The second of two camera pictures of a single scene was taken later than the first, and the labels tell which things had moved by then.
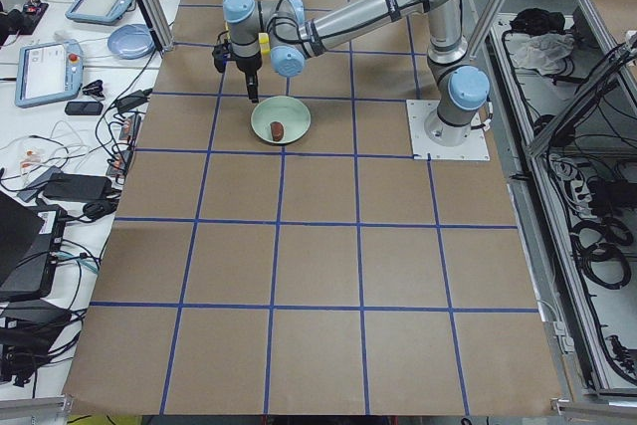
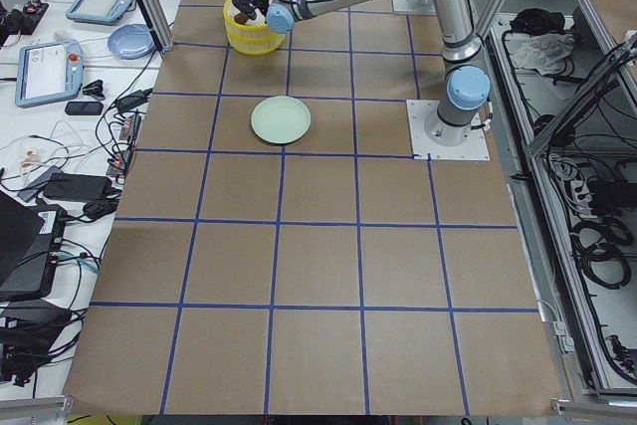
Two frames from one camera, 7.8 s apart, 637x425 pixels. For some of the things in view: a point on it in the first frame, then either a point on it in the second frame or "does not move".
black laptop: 30,240 does not move
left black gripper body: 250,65 -> 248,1
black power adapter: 80,187 does not move
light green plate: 293,114 does not move
